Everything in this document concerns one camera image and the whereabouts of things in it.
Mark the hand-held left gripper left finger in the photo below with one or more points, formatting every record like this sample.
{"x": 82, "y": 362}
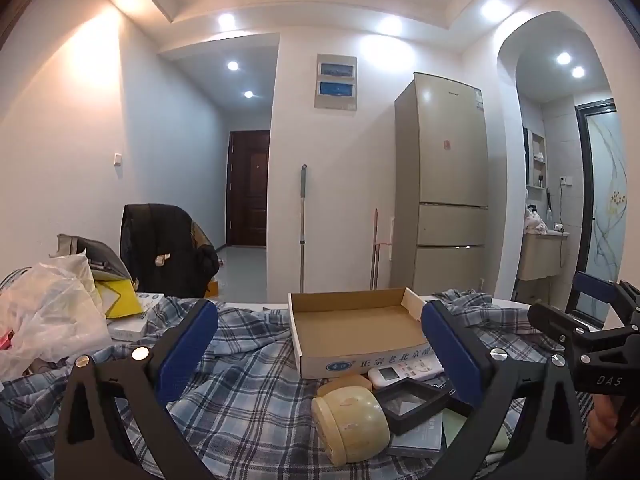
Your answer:
{"x": 187, "y": 355}

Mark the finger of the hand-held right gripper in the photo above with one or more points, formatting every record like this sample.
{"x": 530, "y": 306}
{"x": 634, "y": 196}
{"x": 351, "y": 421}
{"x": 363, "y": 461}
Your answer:
{"x": 555, "y": 320}
{"x": 595, "y": 290}

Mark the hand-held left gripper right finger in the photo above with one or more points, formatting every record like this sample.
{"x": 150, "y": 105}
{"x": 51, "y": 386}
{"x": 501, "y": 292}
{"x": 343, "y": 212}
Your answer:
{"x": 455, "y": 355}

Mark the white remote control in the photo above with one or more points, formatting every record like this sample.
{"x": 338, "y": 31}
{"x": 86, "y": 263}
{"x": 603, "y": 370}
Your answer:
{"x": 395, "y": 375}

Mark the black framed display case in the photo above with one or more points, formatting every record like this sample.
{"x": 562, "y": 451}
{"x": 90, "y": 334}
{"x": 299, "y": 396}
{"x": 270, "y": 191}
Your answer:
{"x": 410, "y": 401}

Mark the green sticky note pad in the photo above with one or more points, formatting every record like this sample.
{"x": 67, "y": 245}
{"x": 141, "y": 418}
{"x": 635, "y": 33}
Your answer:
{"x": 457, "y": 427}

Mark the light blue box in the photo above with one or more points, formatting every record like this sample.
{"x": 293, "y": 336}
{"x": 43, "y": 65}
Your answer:
{"x": 425, "y": 435}

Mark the shallow cardboard box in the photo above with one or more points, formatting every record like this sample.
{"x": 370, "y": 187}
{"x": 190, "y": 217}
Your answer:
{"x": 350, "y": 330}

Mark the beige round wooden jar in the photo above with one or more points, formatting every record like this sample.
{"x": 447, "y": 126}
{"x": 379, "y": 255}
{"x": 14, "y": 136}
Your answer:
{"x": 350, "y": 420}

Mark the person's right hand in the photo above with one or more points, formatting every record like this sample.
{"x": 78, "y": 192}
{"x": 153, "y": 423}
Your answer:
{"x": 602, "y": 420}

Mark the beige vanity cabinet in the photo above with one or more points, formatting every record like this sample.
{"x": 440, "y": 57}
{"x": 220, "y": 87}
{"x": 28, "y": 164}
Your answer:
{"x": 542, "y": 257}

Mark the white box blue print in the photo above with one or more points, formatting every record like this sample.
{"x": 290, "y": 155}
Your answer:
{"x": 145, "y": 305}

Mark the orange box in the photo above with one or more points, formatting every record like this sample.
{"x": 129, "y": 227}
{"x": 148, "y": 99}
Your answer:
{"x": 212, "y": 290}

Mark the blue plaid shirt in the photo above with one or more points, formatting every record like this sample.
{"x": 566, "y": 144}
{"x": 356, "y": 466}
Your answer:
{"x": 250, "y": 410}

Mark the yellow box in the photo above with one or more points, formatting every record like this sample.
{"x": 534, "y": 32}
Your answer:
{"x": 122, "y": 300}

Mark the pink plastic bag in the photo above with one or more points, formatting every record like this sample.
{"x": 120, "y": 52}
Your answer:
{"x": 535, "y": 221}

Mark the frosted glass door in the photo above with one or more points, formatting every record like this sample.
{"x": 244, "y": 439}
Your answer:
{"x": 607, "y": 185}

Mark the black jacket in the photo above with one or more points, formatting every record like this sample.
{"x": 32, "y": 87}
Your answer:
{"x": 160, "y": 245}

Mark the grey bag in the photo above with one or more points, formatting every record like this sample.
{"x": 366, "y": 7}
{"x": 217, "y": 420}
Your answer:
{"x": 100, "y": 257}

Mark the pink dustpan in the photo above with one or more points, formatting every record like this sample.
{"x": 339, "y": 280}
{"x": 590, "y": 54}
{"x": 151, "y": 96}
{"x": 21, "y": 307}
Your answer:
{"x": 385, "y": 244}

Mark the pink broom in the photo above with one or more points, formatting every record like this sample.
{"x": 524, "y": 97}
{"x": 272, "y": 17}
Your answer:
{"x": 375, "y": 240}

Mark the white plastic bag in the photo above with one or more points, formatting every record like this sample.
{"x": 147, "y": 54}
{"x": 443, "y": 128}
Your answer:
{"x": 50, "y": 310}

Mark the grey mop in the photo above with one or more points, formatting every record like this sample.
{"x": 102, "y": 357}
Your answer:
{"x": 303, "y": 230}

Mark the beige refrigerator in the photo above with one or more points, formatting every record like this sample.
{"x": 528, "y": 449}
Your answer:
{"x": 440, "y": 185}

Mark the dark wooden door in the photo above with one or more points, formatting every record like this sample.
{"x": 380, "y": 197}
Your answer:
{"x": 247, "y": 190}

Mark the red packet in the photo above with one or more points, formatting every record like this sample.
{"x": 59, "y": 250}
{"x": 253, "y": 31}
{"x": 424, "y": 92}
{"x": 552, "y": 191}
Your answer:
{"x": 5, "y": 339}

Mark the wall mirror cabinet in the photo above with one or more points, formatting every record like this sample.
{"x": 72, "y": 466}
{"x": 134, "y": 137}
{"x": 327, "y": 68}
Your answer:
{"x": 537, "y": 160}

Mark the grey electrical wall panel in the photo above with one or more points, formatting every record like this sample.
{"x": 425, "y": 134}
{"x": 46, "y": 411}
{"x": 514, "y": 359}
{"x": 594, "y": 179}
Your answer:
{"x": 336, "y": 82}

